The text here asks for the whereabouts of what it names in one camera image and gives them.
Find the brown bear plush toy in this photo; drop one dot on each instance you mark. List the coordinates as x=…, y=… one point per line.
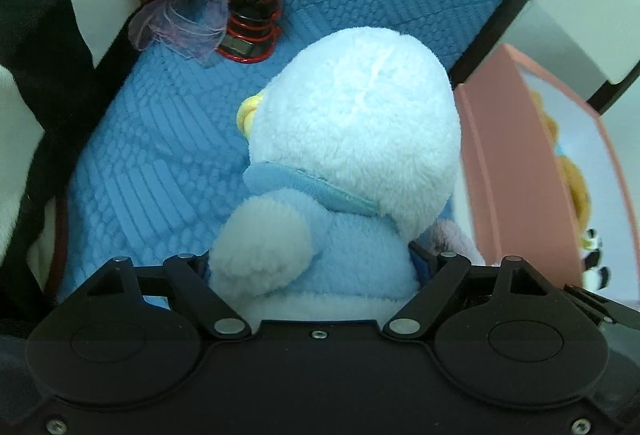
x=570, y=175

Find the black metal frame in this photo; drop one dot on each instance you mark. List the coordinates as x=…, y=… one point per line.
x=505, y=15

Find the pink cardboard box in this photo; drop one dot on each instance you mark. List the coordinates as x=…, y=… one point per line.
x=505, y=175

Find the blue textured cushion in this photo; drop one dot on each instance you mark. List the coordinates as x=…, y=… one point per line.
x=175, y=140

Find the beige plastic bin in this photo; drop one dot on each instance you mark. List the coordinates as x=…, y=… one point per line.
x=590, y=5

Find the red black white striped blanket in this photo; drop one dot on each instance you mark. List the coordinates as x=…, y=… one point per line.
x=45, y=65

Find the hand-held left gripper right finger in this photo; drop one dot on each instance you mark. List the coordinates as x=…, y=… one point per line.
x=425, y=295

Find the black and red toy figure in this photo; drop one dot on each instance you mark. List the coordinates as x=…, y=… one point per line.
x=250, y=20

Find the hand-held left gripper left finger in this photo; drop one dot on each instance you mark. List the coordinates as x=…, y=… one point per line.
x=200, y=287

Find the small panda plush toy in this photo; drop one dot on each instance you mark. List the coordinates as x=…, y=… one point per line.
x=595, y=260

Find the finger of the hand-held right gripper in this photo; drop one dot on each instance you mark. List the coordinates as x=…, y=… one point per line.
x=595, y=302

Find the white and blue duck plush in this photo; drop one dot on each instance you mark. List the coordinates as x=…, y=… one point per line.
x=360, y=140

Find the pink fuzzy hair band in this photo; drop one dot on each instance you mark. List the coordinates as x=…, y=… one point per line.
x=457, y=240

